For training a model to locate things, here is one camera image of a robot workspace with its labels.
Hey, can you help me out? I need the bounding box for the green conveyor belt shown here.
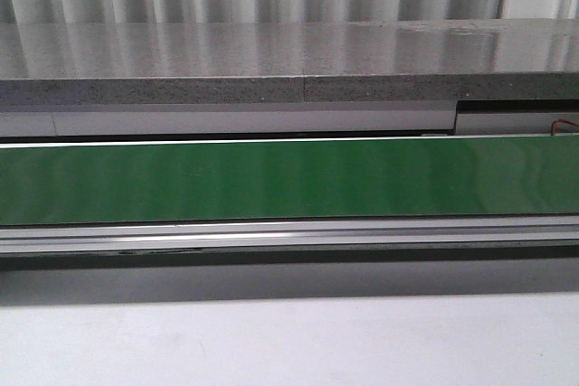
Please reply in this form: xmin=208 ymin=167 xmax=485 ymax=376
xmin=1 ymin=135 xmax=578 ymax=226

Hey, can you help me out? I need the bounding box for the aluminium conveyor frame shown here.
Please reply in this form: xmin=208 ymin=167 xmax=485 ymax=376
xmin=1 ymin=215 xmax=578 ymax=270

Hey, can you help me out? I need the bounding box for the red black wire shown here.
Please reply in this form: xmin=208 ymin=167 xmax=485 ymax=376
xmin=547 ymin=118 xmax=579 ymax=137

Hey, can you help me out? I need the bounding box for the grey stone counter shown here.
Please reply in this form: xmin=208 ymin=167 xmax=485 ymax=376
xmin=1 ymin=19 xmax=578 ymax=140

